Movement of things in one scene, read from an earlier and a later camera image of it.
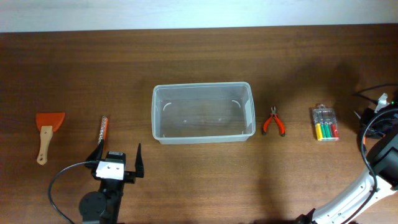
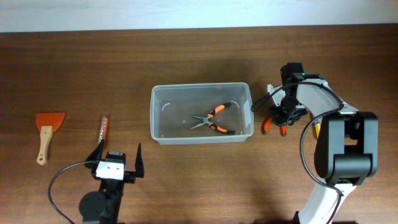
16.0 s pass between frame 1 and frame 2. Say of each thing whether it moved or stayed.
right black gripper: moved
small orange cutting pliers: stayed
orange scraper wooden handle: stayed
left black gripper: stayed
